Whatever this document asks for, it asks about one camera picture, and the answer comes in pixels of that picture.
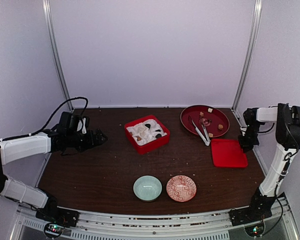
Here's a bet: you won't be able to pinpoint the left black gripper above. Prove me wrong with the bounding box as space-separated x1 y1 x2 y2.
66 128 108 153

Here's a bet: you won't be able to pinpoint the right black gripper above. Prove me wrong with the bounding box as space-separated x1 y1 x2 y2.
238 123 260 152

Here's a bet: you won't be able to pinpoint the red square box lid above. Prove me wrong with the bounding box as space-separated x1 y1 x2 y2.
210 138 248 168

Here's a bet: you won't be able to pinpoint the white handled serving tongs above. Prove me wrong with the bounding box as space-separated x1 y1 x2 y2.
188 115 211 147

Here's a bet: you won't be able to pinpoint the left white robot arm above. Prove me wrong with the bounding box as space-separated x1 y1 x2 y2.
0 111 108 222

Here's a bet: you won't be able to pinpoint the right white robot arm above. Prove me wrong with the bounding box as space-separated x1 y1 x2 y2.
238 103 300 221

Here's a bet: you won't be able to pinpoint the red square chocolate box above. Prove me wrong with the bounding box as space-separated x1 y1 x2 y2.
124 115 170 155

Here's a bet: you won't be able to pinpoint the dark red round tray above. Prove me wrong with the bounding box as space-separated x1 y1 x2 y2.
180 105 230 138

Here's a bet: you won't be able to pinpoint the red patterned ceramic bowl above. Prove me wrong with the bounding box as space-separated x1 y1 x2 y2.
166 175 197 203

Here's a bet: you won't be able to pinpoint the pale green ceramic bowl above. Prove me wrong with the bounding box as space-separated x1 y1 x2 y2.
133 175 163 202

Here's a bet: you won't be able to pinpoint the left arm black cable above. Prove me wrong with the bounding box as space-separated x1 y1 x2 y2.
27 96 89 137

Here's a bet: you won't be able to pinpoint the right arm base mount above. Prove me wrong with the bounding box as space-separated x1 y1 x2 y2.
228 207 273 238

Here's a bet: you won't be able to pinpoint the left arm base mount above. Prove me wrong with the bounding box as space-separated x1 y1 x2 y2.
32 207 80 239

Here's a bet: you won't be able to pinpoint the aluminium front rail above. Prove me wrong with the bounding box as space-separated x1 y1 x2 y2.
14 194 295 240

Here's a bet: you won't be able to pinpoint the left aluminium frame post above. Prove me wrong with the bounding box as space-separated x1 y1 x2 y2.
42 0 71 100

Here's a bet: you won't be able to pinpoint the aluminium frame post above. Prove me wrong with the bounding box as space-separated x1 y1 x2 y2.
42 0 71 100
231 0 263 111

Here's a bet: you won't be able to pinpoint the right aluminium frame post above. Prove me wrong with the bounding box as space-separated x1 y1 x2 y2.
231 0 263 111

